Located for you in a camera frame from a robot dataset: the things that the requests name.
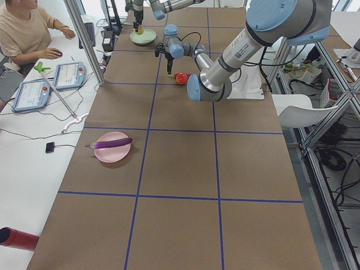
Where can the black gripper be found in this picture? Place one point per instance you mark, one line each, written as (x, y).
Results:
(168, 56)
(137, 14)

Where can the yellow pink peach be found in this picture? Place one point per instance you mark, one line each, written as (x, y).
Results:
(140, 30)

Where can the purple eggplant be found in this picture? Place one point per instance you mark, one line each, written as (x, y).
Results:
(109, 144)

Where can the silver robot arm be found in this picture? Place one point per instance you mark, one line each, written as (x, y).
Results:
(300, 22)
(159, 9)

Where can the light green plate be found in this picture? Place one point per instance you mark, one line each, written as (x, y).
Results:
(147, 37)

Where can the black power adapter box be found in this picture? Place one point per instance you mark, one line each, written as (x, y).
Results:
(108, 41)

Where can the black keyboard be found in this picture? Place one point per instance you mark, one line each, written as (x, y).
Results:
(89, 27)

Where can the far teach pendant tablet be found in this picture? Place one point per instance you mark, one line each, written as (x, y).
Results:
(69, 75)

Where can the teach pendant tablet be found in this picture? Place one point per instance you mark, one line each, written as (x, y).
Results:
(31, 95)
(69, 75)

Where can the reacher grabber stick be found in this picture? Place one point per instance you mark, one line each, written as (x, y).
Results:
(76, 119)

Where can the pink plate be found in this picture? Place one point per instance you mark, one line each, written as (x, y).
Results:
(114, 154)

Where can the seated person beige shirt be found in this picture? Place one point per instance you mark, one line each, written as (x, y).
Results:
(25, 36)

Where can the near teach pendant tablet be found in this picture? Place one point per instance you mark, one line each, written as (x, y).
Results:
(31, 95)

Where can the white plastic chair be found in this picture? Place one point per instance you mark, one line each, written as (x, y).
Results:
(296, 110)

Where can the cardboard box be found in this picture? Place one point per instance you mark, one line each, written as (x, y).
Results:
(311, 74)

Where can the small black box device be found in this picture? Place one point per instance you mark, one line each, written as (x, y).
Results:
(50, 146)

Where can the white red basket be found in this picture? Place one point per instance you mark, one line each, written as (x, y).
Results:
(330, 94)

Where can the red cylinder bottle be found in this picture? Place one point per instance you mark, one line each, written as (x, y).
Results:
(14, 238)

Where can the aluminium frame post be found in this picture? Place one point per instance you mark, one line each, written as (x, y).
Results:
(77, 21)

